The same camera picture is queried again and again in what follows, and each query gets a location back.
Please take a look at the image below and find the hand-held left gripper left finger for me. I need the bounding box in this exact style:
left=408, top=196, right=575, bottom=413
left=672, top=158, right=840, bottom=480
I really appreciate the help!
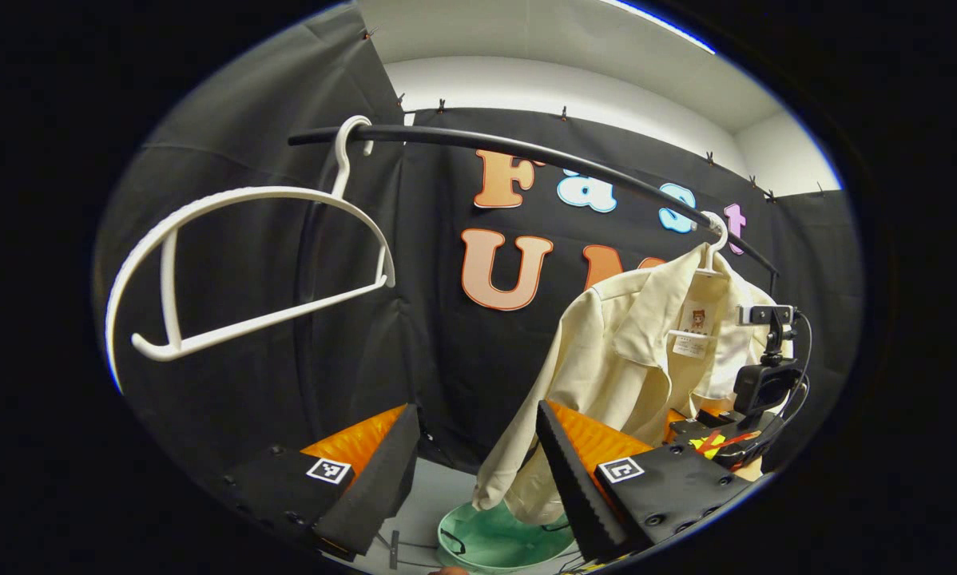
left=203, top=403, right=422, bottom=564

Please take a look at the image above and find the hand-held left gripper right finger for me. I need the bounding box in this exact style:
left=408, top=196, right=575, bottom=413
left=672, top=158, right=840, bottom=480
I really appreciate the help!
left=534, top=399, right=759, bottom=564

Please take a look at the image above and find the green laundry hamper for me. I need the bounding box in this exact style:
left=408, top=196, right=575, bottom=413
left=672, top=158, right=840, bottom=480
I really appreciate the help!
left=436, top=499, right=577, bottom=574

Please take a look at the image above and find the row of black backdrop clips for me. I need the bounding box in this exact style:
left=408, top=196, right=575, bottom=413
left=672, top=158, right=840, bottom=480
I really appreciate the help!
left=364, top=28, right=827, bottom=204

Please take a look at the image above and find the white plastic hanger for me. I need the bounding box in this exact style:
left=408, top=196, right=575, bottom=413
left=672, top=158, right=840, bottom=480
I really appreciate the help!
left=105, top=115, right=397, bottom=364
left=669, top=211, right=731, bottom=343

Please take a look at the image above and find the black backdrop cloth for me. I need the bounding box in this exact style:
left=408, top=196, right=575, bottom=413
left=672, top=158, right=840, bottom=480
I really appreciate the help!
left=93, top=4, right=863, bottom=480

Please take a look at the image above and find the black clothes rack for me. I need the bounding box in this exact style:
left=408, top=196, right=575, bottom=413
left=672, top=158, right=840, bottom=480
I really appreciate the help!
left=288, top=124, right=781, bottom=298

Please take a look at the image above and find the cream jacket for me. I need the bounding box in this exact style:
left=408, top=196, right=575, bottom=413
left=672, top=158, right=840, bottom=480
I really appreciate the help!
left=472, top=242, right=795, bottom=528

